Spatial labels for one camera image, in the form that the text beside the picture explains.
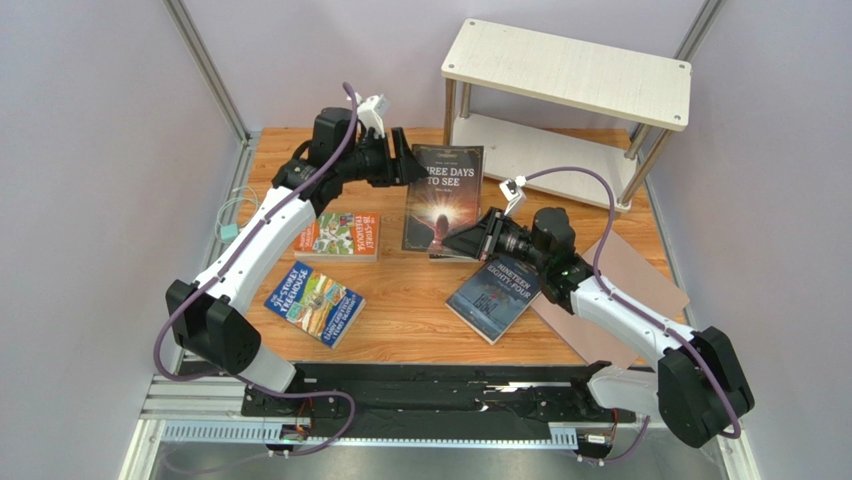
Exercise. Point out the brown paper file folder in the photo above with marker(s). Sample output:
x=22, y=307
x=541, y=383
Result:
x=631, y=272

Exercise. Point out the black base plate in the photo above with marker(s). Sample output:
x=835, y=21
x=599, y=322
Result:
x=436, y=402

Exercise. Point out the Nineteen Eighty-Four book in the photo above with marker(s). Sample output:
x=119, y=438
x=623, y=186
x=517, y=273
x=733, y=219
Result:
x=495, y=296

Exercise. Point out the teal charger with cable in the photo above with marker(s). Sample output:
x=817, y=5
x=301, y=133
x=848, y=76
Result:
x=227, y=232

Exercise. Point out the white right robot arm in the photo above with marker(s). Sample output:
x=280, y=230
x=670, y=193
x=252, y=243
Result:
x=695, y=383

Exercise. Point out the Three Days to See book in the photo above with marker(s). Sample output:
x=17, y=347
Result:
x=447, y=200

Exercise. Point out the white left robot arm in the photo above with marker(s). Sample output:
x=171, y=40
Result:
x=207, y=315

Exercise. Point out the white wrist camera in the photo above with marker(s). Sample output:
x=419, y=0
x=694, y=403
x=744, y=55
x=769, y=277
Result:
x=512, y=189
x=370, y=112

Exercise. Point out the orange treehouse book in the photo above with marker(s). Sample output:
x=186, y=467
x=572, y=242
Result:
x=338, y=237

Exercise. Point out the white two-tier shelf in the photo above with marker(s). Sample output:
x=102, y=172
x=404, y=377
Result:
x=650, y=90

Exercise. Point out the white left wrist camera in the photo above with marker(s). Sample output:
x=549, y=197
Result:
x=370, y=112

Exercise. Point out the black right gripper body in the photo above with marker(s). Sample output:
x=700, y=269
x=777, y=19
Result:
x=494, y=233

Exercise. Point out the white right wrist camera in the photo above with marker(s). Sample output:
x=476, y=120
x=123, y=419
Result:
x=512, y=189

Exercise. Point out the blue 91-storey treehouse book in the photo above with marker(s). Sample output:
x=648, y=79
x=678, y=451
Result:
x=316, y=304

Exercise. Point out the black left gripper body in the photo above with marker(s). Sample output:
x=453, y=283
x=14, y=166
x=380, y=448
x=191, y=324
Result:
x=370, y=161

